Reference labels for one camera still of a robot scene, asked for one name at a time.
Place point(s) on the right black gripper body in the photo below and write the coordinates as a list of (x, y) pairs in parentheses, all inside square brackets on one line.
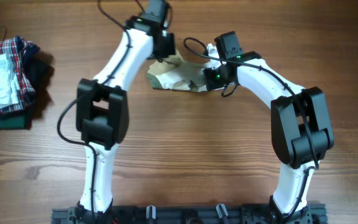
[(214, 78)]

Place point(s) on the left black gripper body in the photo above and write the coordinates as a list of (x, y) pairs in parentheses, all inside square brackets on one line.
[(165, 45)]

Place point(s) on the white and beige garment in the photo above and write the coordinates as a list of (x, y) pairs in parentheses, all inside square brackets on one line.
[(175, 73)]

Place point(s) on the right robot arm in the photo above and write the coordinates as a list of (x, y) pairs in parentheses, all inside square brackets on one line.
[(301, 129)]

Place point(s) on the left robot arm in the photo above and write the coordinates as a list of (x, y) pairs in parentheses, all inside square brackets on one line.
[(102, 111)]

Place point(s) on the red plaid folded shirt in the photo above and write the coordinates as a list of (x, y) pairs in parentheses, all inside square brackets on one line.
[(19, 50)]

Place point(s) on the dark green folded garment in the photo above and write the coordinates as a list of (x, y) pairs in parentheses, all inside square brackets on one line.
[(39, 72)]

